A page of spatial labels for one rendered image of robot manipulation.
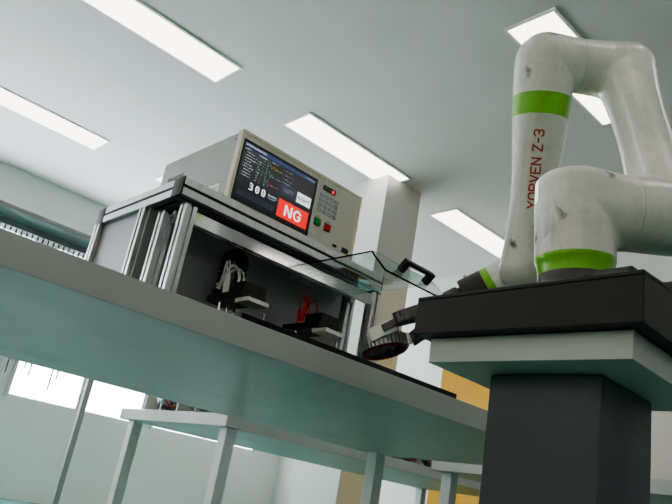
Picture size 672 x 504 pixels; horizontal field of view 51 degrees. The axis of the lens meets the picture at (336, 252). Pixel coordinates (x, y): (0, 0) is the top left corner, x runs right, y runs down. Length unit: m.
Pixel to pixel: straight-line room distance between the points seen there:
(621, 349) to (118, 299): 0.71
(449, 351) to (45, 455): 7.33
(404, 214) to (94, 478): 4.55
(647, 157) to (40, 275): 1.01
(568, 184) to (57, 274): 0.80
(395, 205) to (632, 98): 4.85
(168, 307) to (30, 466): 7.10
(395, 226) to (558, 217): 5.01
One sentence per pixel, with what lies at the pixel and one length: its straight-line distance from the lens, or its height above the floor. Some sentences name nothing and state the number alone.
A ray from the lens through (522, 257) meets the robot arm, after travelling 1.42.
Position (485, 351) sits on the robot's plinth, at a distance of 1.06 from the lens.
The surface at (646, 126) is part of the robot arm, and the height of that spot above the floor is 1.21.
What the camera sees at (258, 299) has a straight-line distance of 1.62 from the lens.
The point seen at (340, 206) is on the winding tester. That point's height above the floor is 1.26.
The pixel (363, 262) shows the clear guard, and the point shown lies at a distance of 1.77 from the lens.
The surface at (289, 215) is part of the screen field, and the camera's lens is 1.83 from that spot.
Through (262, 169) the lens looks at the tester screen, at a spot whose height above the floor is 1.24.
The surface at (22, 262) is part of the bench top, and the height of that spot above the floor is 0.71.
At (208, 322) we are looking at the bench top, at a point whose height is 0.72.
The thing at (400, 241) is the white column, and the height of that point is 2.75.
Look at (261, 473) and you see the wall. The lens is 9.69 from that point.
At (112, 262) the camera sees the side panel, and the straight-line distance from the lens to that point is 1.83.
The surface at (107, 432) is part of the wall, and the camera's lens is 8.50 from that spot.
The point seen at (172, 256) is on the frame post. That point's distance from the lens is 1.56.
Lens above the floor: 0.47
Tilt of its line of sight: 20 degrees up
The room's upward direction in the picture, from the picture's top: 10 degrees clockwise
